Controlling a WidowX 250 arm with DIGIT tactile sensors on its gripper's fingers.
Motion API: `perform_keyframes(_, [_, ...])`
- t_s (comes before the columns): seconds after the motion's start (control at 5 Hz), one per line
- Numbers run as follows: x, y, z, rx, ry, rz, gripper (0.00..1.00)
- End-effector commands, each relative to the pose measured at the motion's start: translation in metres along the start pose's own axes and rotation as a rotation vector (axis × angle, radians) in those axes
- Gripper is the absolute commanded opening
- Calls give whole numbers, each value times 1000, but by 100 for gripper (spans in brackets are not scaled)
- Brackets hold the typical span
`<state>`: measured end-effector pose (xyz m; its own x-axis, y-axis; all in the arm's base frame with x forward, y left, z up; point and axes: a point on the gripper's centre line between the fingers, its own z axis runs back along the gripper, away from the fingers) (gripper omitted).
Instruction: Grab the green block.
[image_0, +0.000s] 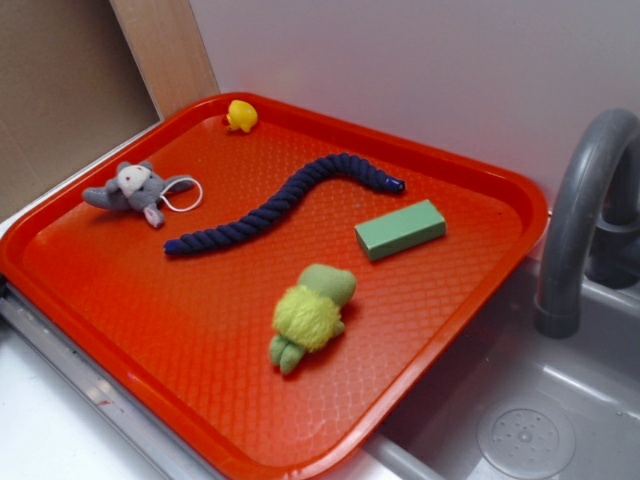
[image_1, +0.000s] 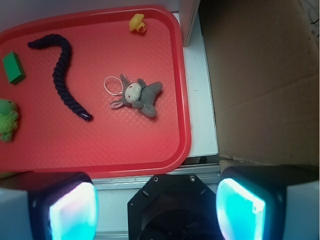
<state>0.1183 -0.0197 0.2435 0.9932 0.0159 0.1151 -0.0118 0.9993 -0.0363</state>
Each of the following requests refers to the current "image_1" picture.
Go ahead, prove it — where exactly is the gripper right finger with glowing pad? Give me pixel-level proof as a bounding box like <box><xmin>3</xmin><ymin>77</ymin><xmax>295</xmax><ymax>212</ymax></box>
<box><xmin>216</xmin><ymin>164</ymin><xmax>320</xmax><ymax>240</ymax></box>

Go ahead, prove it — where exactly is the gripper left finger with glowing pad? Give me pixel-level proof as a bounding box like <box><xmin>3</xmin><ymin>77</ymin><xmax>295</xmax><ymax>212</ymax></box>
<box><xmin>0</xmin><ymin>171</ymin><xmax>99</xmax><ymax>240</ymax></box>

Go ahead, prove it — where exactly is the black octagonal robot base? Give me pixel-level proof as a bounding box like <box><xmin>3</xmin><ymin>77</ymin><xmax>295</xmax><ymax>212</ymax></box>
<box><xmin>127</xmin><ymin>174</ymin><xmax>223</xmax><ymax>240</ymax></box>

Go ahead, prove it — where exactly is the green rectangular block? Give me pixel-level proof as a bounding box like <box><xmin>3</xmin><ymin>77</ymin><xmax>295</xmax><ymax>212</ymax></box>
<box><xmin>2</xmin><ymin>51</ymin><xmax>26</xmax><ymax>85</ymax></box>

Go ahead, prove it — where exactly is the green plush frog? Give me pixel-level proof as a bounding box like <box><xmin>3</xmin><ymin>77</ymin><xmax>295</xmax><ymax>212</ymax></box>
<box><xmin>0</xmin><ymin>98</ymin><xmax>19</xmax><ymax>143</ymax></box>

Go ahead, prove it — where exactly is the red plastic tray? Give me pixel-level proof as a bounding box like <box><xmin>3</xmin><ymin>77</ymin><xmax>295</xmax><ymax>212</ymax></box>
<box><xmin>0</xmin><ymin>5</ymin><xmax>191</xmax><ymax>178</ymax></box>

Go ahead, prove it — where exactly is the brown cardboard box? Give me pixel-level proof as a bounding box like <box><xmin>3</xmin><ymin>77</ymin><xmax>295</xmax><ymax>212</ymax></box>
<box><xmin>198</xmin><ymin>0</ymin><xmax>320</xmax><ymax>165</ymax></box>

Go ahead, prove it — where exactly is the grey plush donkey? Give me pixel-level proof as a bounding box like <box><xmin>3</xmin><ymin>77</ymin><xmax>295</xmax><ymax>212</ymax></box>
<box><xmin>103</xmin><ymin>73</ymin><xmax>163</xmax><ymax>118</ymax></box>

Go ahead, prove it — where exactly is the yellow rubber duck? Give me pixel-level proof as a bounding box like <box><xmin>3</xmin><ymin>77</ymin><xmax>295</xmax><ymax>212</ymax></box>
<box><xmin>129</xmin><ymin>13</ymin><xmax>146</xmax><ymax>34</ymax></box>

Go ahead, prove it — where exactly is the dark navy rope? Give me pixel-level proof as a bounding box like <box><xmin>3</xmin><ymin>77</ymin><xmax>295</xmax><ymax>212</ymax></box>
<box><xmin>27</xmin><ymin>34</ymin><xmax>94</xmax><ymax>122</ymax></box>

